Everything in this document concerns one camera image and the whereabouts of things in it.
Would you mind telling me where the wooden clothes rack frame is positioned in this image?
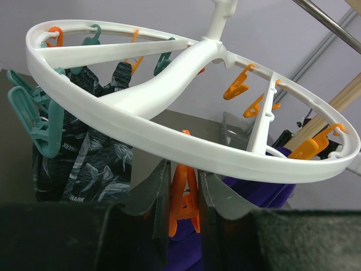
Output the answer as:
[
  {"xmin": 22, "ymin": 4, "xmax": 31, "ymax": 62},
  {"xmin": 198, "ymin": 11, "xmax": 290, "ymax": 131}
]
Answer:
[{"xmin": 285, "ymin": 73, "xmax": 360, "ymax": 151}]

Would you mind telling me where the orange clip rim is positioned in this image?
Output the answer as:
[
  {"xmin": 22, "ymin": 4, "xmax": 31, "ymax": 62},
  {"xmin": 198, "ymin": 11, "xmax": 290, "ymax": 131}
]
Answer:
[
  {"xmin": 45, "ymin": 26, "xmax": 64, "ymax": 47},
  {"xmin": 124, "ymin": 29, "xmax": 144, "ymax": 76}
]

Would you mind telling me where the dark shark print cloth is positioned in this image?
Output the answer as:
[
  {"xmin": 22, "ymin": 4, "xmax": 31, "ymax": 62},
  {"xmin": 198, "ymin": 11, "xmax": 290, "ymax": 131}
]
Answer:
[{"xmin": 32, "ymin": 61, "xmax": 134, "ymax": 203}]

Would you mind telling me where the white round clip hanger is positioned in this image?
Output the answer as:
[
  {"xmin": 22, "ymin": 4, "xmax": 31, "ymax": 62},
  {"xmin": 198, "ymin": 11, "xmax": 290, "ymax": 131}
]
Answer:
[{"xmin": 25, "ymin": 1, "xmax": 360, "ymax": 183}]

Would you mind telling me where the grey plastic bin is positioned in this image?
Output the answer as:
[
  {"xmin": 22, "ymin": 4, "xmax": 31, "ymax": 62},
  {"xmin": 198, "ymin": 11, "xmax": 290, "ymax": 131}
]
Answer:
[{"xmin": 219, "ymin": 112, "xmax": 250, "ymax": 150}]

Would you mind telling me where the orange clip right bar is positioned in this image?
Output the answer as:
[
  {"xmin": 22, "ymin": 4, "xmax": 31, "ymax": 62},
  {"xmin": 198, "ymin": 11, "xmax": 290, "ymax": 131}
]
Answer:
[{"xmin": 243, "ymin": 94, "xmax": 263, "ymax": 118}]

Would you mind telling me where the purple sock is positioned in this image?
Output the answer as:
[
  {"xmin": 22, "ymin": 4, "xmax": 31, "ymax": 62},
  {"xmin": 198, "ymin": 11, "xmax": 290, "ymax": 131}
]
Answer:
[{"xmin": 168, "ymin": 145, "xmax": 297, "ymax": 271}]

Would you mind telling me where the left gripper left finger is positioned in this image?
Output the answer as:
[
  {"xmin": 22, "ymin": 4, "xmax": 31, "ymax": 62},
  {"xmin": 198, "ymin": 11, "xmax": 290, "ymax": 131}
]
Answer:
[{"xmin": 1, "ymin": 160, "xmax": 171, "ymax": 270}]

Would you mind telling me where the orange front clip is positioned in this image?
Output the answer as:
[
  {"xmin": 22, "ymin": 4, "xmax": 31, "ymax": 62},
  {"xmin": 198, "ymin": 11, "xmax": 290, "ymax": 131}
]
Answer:
[{"xmin": 168, "ymin": 129, "xmax": 201, "ymax": 238}]

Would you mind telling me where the teal clip far rim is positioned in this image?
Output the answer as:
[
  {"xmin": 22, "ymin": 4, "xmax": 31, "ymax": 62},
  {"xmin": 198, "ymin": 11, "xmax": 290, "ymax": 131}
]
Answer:
[{"xmin": 69, "ymin": 24, "xmax": 102, "ymax": 75}]

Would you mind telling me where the orange clip upper right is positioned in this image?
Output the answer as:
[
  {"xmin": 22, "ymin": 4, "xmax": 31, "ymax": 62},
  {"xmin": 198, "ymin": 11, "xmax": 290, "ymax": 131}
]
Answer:
[{"xmin": 223, "ymin": 63, "xmax": 255, "ymax": 100}]

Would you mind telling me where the orange clip left rim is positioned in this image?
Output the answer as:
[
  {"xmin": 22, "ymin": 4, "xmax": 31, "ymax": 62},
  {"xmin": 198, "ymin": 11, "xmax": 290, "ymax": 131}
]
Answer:
[{"xmin": 45, "ymin": 26, "xmax": 64, "ymax": 47}]

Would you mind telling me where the teal clip back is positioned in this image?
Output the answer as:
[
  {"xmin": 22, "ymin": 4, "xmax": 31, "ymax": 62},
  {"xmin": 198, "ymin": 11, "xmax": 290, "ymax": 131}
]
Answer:
[{"xmin": 153, "ymin": 51, "xmax": 171, "ymax": 76}]

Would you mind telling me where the orange clip holding purple sock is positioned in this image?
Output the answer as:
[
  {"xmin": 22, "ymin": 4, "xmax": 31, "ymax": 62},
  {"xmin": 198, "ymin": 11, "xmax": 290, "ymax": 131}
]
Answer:
[{"xmin": 288, "ymin": 124, "xmax": 345, "ymax": 160}]

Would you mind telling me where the teal clip front left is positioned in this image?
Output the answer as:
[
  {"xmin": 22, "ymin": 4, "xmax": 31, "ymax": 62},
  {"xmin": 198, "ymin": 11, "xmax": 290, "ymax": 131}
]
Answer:
[{"xmin": 7, "ymin": 69, "xmax": 64, "ymax": 158}]

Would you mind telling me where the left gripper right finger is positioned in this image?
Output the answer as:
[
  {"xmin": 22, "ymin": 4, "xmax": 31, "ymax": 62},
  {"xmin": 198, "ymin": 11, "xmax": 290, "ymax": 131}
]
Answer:
[{"xmin": 198, "ymin": 171, "xmax": 360, "ymax": 270}]

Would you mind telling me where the orange clip top rim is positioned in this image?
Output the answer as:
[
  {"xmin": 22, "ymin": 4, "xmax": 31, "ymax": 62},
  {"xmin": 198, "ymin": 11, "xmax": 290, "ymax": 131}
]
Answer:
[{"xmin": 124, "ymin": 29, "xmax": 144, "ymax": 76}]

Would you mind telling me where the teal clip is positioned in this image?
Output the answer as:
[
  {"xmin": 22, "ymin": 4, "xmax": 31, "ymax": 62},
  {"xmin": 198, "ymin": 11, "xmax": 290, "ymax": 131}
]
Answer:
[
  {"xmin": 7, "ymin": 69, "xmax": 64, "ymax": 158},
  {"xmin": 153, "ymin": 51, "xmax": 171, "ymax": 76}
]

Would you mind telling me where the metal rack rod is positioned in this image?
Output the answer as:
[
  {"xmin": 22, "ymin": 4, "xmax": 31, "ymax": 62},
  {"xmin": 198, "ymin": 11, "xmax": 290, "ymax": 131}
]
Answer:
[{"xmin": 293, "ymin": 0, "xmax": 360, "ymax": 54}]

